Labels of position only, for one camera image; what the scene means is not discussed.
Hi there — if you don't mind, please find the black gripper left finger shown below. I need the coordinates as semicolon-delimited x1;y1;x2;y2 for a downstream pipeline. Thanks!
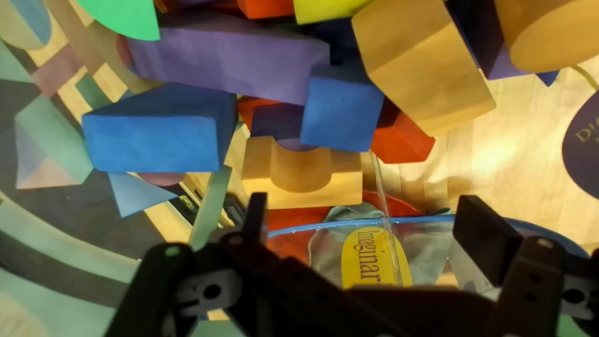
105;192;339;337

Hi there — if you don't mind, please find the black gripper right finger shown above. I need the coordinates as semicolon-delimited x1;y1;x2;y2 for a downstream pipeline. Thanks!
453;194;599;337

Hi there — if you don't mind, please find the yellow foam arch block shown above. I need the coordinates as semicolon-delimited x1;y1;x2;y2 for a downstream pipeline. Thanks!
242;136;366;212

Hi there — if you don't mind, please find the wide blue foam block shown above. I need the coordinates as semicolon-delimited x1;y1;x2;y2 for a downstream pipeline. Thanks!
81;83;240;177

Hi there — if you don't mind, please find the red foam block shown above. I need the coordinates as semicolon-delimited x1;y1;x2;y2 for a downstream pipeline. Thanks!
371;111;437;166

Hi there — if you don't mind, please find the long purple foam block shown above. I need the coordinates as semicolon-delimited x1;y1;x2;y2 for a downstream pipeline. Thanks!
128;25;332;108

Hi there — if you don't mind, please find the big yellow foam block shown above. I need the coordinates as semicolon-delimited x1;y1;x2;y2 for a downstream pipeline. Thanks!
351;0;498;138

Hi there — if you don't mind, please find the blue foam cube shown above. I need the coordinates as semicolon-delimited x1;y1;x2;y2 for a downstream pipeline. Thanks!
300;65;386;154

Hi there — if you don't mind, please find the yellow foam cylinder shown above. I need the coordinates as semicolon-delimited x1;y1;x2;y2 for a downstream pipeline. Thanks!
495;0;599;74

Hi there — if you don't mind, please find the green foam half disc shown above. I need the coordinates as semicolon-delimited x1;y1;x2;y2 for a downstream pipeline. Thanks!
75;0;163;44

